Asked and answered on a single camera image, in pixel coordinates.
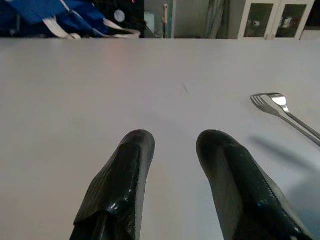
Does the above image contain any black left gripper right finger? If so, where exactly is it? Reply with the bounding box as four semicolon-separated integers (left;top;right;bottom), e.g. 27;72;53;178
195;129;316;240

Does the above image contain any white glass-door cabinet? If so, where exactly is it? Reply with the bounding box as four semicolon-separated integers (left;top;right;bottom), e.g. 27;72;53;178
237;0;316;41

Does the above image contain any silver metal fork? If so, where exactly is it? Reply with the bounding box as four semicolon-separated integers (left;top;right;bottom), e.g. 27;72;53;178
250;94;320;148

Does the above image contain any blue bag with white straps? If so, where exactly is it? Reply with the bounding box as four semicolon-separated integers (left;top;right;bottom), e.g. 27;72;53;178
0;0;141;40

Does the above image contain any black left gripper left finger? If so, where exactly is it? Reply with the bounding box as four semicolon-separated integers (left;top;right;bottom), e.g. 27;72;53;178
69;129;156;240

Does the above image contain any silver metal spoon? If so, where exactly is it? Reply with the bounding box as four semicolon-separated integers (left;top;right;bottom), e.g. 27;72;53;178
264;92;320;140

